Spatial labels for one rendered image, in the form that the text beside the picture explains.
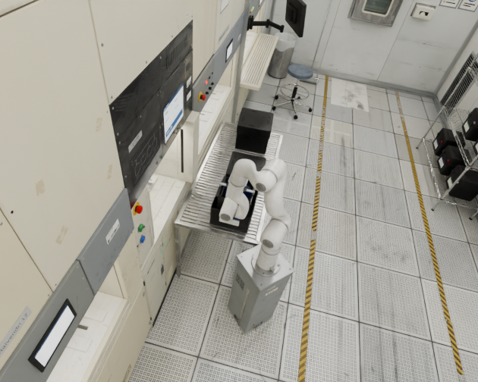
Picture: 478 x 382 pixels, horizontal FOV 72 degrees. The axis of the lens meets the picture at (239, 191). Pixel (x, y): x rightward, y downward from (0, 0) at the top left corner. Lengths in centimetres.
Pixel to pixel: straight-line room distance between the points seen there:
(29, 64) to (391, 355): 294
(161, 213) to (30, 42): 154
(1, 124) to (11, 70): 11
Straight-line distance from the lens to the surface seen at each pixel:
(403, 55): 628
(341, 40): 608
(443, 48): 637
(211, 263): 303
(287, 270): 220
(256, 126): 279
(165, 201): 231
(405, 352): 319
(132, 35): 130
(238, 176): 170
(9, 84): 86
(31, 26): 90
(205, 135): 286
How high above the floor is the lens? 260
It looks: 46 degrees down
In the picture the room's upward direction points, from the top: 10 degrees clockwise
